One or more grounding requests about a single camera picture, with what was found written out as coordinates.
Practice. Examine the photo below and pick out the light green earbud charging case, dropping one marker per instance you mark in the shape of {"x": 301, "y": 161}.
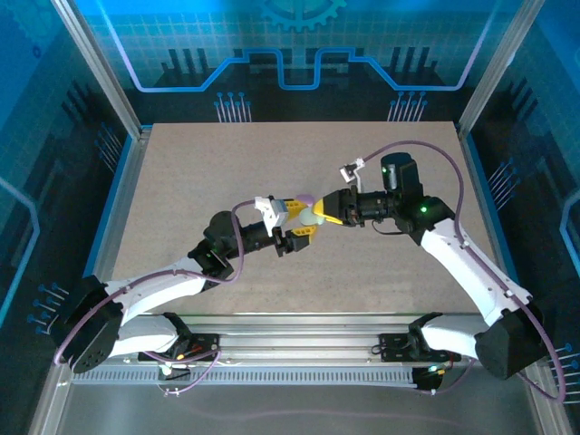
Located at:
{"x": 309, "y": 217}

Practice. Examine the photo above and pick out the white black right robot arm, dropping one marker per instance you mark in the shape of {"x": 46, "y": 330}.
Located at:
{"x": 471, "y": 272}

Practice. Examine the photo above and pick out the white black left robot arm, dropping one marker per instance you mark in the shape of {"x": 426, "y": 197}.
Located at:
{"x": 154, "y": 283}

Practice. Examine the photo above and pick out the aluminium table side rail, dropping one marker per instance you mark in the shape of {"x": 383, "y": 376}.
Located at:
{"x": 485, "y": 204}
{"x": 128, "y": 190}

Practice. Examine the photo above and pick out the aluminium front mounting rail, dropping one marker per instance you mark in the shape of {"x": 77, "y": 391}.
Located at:
{"x": 294, "y": 335}

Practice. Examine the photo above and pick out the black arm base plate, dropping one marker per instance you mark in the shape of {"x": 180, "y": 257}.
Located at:
{"x": 394, "y": 353}
{"x": 206, "y": 344}

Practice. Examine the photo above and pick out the aluminium frame post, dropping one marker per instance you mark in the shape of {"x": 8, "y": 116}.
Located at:
{"x": 97, "y": 68}
{"x": 495, "y": 68}

